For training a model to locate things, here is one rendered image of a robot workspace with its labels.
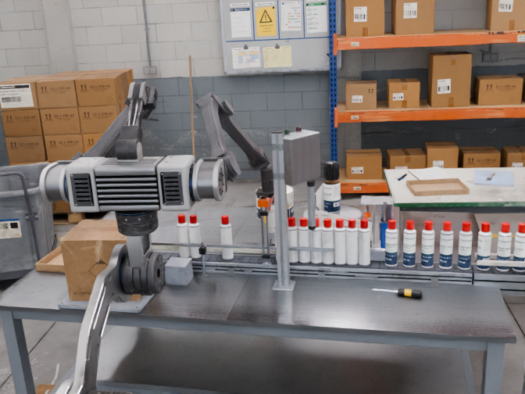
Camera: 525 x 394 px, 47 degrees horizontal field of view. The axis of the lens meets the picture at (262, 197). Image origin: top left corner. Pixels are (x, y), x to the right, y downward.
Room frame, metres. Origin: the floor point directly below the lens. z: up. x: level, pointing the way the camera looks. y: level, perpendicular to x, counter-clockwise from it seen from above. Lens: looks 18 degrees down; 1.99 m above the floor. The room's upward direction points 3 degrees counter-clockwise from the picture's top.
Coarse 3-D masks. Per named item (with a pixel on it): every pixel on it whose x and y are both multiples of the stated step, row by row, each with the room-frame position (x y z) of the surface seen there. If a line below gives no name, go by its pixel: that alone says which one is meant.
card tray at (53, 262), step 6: (60, 246) 2.86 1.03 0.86; (54, 252) 2.80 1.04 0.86; (60, 252) 2.85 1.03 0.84; (42, 258) 2.70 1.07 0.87; (48, 258) 2.75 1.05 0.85; (54, 258) 2.78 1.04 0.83; (60, 258) 2.78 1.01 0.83; (36, 264) 2.64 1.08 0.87; (42, 264) 2.64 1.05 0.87; (48, 264) 2.63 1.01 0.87; (54, 264) 2.62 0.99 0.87; (60, 264) 2.62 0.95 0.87; (42, 270) 2.64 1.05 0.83; (48, 270) 2.63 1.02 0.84; (54, 270) 2.62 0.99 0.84; (60, 270) 2.62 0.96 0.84
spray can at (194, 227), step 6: (192, 216) 2.59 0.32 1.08; (192, 222) 2.58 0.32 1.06; (192, 228) 2.58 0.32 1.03; (198, 228) 2.59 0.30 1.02; (192, 234) 2.58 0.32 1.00; (198, 234) 2.59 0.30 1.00; (192, 240) 2.58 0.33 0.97; (198, 240) 2.58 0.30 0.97; (192, 252) 2.58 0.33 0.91; (198, 252) 2.58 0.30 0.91; (192, 258) 2.58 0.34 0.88; (198, 258) 2.58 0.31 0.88
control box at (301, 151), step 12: (312, 132) 2.42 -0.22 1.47; (288, 144) 2.32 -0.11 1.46; (300, 144) 2.35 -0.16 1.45; (312, 144) 2.40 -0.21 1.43; (288, 156) 2.32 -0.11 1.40; (300, 156) 2.35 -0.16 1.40; (312, 156) 2.39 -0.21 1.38; (288, 168) 2.33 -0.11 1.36; (300, 168) 2.34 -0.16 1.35; (312, 168) 2.39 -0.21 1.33; (288, 180) 2.33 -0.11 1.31; (300, 180) 2.34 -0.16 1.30
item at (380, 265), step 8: (168, 256) 2.62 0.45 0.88; (176, 256) 2.62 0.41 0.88; (208, 256) 2.60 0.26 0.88; (216, 256) 2.59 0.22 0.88; (240, 256) 2.58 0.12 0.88; (248, 256) 2.57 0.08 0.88; (256, 256) 2.57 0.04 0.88; (272, 256) 2.56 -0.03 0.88; (272, 264) 2.48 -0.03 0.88; (296, 264) 2.46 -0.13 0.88; (304, 264) 2.46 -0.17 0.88; (312, 264) 2.45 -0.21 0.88; (320, 264) 2.45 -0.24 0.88; (376, 264) 2.42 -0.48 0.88; (384, 264) 2.41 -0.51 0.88; (400, 264) 2.40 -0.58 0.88; (416, 264) 2.40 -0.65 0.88; (456, 264) 2.38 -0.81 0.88; (456, 272) 2.30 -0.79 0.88; (464, 272) 2.30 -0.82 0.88; (472, 272) 2.29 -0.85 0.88
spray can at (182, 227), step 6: (180, 216) 2.60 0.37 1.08; (180, 222) 2.60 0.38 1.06; (180, 228) 2.59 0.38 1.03; (186, 228) 2.59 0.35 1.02; (180, 234) 2.59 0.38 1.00; (186, 234) 2.59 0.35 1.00; (180, 240) 2.59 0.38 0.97; (186, 240) 2.59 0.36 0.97; (180, 246) 2.59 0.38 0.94; (186, 246) 2.59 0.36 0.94; (180, 252) 2.59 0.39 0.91; (186, 252) 2.59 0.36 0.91
